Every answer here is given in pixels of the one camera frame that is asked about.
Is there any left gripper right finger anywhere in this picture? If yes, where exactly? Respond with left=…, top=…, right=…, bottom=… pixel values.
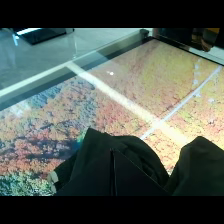
left=114, top=148, right=170, bottom=197

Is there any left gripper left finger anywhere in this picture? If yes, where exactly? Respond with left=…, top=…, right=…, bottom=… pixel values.
left=59, top=148, right=115, bottom=197

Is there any black garment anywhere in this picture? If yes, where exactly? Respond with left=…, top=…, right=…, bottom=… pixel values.
left=46, top=127, right=224, bottom=197

